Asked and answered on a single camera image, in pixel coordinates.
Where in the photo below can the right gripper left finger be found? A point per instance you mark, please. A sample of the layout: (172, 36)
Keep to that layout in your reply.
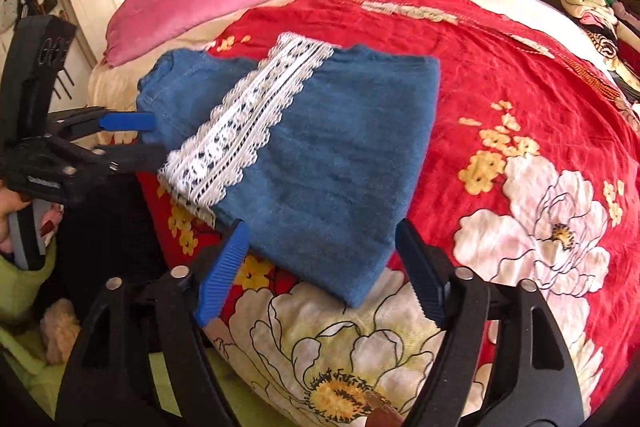
(140, 360)

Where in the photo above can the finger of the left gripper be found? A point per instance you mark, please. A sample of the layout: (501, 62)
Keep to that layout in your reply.
(105, 121)
(134, 157)

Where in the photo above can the blue denim pants lace trim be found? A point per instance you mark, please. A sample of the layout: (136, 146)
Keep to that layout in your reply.
(317, 148)

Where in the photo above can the green sleeve right forearm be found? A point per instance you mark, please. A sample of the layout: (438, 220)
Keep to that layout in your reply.
(19, 288)

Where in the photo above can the left hand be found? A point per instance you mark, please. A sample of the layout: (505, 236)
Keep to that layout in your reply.
(10, 202)

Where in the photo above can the red floral bedspread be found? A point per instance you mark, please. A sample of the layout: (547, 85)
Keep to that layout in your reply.
(531, 174)

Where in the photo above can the stack of folded clothes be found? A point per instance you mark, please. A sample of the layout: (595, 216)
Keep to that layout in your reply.
(613, 28)

